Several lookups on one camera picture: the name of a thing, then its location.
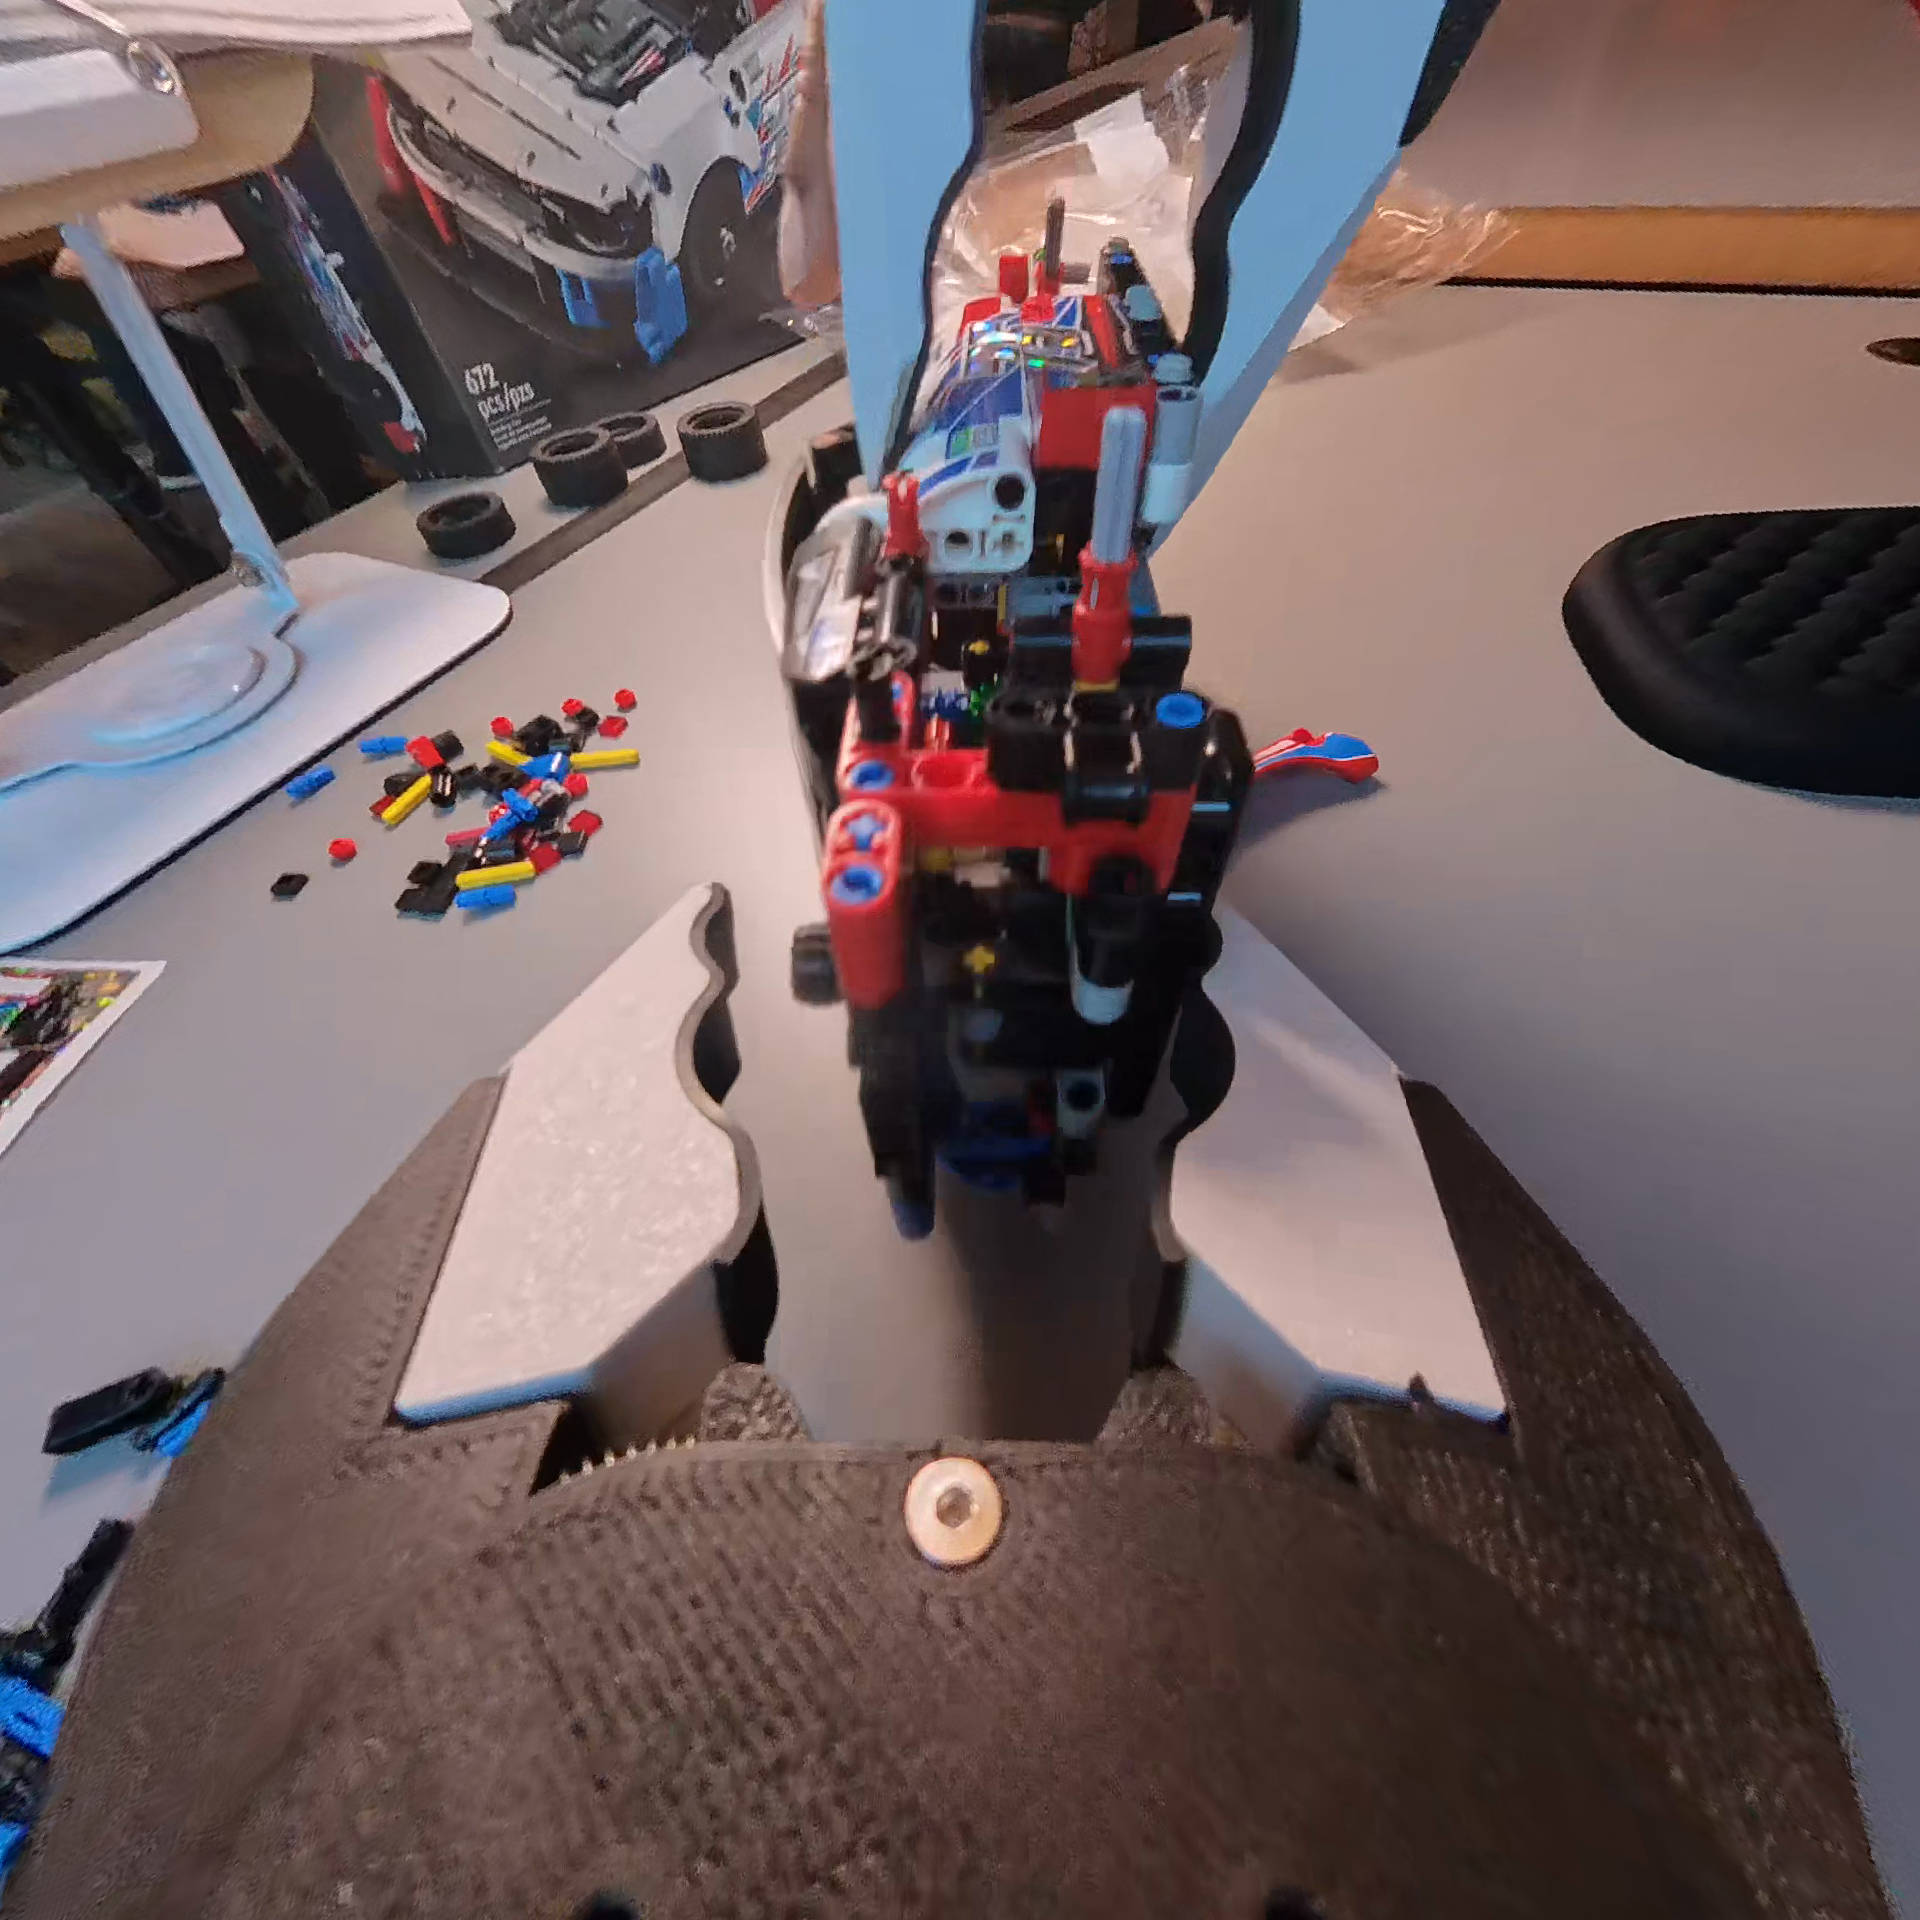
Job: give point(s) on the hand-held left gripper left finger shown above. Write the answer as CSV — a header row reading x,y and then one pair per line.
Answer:
x,y
586,1184

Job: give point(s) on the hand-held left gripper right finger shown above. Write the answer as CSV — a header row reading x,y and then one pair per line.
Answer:
x,y
1321,1229

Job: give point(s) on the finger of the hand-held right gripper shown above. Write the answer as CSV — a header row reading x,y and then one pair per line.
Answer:
x,y
1321,167
887,179

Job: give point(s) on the red curved lego fender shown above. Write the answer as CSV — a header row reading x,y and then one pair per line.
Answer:
x,y
1327,754

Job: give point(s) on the lego race car model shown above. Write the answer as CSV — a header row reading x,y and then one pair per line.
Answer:
x,y
1020,811

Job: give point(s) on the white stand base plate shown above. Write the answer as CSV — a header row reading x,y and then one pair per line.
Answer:
x,y
343,631

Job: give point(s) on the black lego tyre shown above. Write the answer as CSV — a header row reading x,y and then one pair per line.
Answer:
x,y
553,467
647,438
440,524
698,444

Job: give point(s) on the black lego set box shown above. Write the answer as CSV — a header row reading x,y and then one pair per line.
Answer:
x,y
495,301

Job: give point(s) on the blue lego pin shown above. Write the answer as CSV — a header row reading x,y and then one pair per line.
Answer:
x,y
192,1412

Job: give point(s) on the pile of small lego pieces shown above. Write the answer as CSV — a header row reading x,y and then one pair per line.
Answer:
x,y
435,751

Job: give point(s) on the small black lego beam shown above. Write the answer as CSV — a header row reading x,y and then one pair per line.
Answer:
x,y
104,1407

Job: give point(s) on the pile of lego pins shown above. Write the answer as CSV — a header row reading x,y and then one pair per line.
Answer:
x,y
24,1724

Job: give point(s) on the clear plastic bags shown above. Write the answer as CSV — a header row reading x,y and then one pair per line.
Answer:
x,y
1427,239

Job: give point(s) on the brown cardboard sheet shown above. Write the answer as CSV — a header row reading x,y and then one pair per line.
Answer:
x,y
1725,249

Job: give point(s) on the holographic sticker sheet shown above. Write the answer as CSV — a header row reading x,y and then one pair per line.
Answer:
x,y
50,1036

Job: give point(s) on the black mesh pad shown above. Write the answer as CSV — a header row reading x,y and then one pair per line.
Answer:
x,y
1769,646

